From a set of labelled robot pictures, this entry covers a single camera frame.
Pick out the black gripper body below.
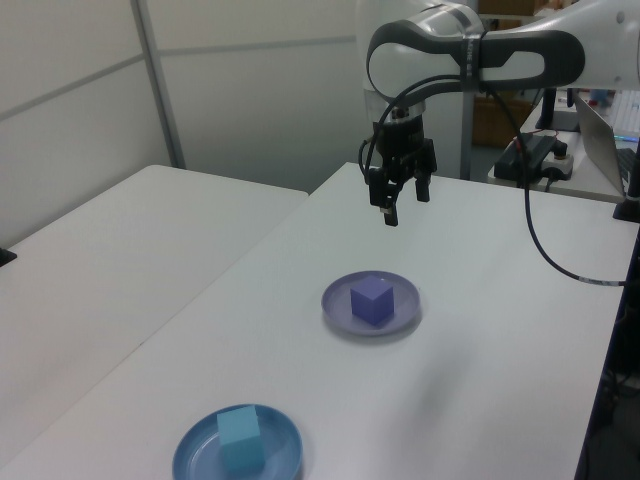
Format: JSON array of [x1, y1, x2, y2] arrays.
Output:
[[372, 115, 430, 175]]

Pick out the purple cube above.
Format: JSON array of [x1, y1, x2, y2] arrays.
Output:
[[349, 273, 395, 329]]

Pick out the light blue cube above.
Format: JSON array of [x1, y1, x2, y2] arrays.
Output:
[[216, 405, 266, 474]]

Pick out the cardboard box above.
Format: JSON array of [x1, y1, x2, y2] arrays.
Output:
[[472, 94, 532, 149], [478, 0, 535, 15]]

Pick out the black power box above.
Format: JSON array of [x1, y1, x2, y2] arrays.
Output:
[[494, 134, 569, 187]]

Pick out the purple plate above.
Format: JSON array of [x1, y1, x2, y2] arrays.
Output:
[[320, 269, 422, 337]]

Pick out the black monitor stand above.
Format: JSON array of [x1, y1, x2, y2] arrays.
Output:
[[542, 88, 559, 130]]

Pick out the silver laptop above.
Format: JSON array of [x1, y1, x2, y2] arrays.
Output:
[[572, 92, 640, 199]]

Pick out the blue plate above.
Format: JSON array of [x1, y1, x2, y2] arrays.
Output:
[[172, 403, 305, 480]]

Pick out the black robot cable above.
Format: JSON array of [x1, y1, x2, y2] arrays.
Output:
[[357, 74, 629, 289]]

